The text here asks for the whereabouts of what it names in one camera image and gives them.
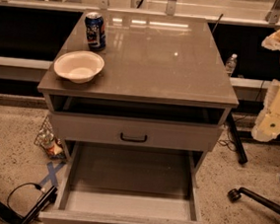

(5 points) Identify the grey drawer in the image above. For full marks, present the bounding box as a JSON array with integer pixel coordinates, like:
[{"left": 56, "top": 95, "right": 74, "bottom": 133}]
[
  {"left": 48, "top": 112, "right": 223, "bottom": 151},
  {"left": 39, "top": 142, "right": 204, "bottom": 224}
]

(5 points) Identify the grey drawer cabinet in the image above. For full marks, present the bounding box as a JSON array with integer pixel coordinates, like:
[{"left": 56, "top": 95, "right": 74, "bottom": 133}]
[{"left": 38, "top": 11, "right": 238, "bottom": 165}]

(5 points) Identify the white paper bowl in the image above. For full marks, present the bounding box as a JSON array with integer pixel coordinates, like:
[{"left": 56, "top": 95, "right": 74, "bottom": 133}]
[{"left": 53, "top": 50, "right": 105, "bottom": 84}]

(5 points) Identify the blue soda can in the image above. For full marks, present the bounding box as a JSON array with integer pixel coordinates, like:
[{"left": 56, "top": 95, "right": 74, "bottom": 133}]
[{"left": 85, "top": 12, "right": 106, "bottom": 51}]

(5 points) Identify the clear plastic water bottle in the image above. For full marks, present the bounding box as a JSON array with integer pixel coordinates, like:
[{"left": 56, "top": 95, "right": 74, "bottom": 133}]
[{"left": 225, "top": 53, "right": 238, "bottom": 77}]

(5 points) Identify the blue tape cross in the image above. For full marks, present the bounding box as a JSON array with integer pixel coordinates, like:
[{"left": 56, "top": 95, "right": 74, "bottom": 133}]
[{"left": 39, "top": 162, "right": 65, "bottom": 187}]

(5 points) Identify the black table leg right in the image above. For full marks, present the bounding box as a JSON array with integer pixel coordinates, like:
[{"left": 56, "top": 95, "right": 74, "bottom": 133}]
[{"left": 227, "top": 112, "right": 247, "bottom": 165}]

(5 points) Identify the black office chair leg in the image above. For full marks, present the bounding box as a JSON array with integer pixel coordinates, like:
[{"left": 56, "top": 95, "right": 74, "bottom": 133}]
[{"left": 227, "top": 187, "right": 280, "bottom": 215}]

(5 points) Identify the black stand base left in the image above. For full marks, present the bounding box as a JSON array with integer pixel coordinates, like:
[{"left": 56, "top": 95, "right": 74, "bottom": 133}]
[{"left": 0, "top": 180, "right": 58, "bottom": 224}]

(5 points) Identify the wire basket with snacks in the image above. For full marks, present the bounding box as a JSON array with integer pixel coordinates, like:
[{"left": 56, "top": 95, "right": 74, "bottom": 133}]
[{"left": 34, "top": 117, "right": 65, "bottom": 160}]

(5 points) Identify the black cable on floor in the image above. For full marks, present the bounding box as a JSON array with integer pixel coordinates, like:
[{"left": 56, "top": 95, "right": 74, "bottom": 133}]
[{"left": 5, "top": 180, "right": 47, "bottom": 215}]

